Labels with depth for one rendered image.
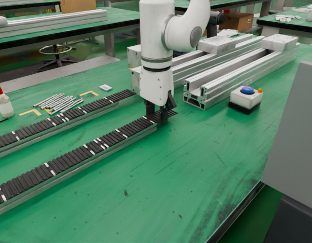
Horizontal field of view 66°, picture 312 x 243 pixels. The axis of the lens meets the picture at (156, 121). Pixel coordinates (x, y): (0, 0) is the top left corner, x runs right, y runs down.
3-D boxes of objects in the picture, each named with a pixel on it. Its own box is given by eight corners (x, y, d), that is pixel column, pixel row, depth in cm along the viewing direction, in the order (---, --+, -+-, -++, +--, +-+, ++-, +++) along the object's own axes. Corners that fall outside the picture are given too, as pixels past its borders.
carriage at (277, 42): (280, 58, 113) (285, 43, 109) (258, 53, 120) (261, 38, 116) (294, 51, 122) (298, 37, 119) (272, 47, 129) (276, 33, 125)
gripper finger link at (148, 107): (140, 95, 74) (140, 114, 77) (147, 99, 72) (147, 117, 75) (148, 92, 76) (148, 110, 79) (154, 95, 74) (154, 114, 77)
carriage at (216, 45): (215, 60, 110) (217, 45, 107) (196, 55, 117) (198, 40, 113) (234, 53, 120) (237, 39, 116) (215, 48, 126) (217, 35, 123)
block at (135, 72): (152, 102, 88) (152, 78, 83) (131, 91, 96) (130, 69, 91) (170, 95, 94) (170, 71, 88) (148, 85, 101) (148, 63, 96)
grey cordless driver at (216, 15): (214, 56, 134) (219, 13, 122) (186, 49, 145) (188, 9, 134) (221, 53, 138) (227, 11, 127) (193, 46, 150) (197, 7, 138)
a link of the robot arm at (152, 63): (133, 53, 64) (134, 64, 66) (156, 61, 59) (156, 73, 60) (156, 47, 69) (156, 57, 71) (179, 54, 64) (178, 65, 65)
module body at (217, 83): (204, 110, 83) (207, 87, 79) (182, 101, 90) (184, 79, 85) (294, 59, 130) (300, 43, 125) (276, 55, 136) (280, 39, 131)
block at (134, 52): (141, 73, 113) (141, 52, 108) (128, 66, 120) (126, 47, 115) (158, 68, 118) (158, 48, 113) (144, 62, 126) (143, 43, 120)
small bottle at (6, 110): (6, 112, 83) (-6, 79, 76) (17, 112, 82) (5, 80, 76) (-1, 117, 80) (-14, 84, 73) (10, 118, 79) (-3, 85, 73)
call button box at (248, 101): (248, 115, 81) (252, 98, 77) (223, 105, 87) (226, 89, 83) (259, 107, 85) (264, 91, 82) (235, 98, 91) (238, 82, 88)
